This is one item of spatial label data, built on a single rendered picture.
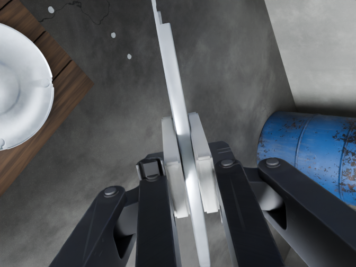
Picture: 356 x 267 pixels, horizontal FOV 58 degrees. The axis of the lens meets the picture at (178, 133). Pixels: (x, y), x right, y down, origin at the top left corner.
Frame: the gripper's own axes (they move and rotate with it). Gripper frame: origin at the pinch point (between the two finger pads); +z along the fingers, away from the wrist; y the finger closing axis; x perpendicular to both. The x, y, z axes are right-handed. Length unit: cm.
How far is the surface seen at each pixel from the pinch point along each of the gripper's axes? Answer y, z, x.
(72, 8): -32, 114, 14
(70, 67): -27, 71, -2
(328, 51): 107, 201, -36
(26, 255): -65, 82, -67
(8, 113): -39, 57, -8
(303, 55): 95, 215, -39
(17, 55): -35, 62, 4
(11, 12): -34, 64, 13
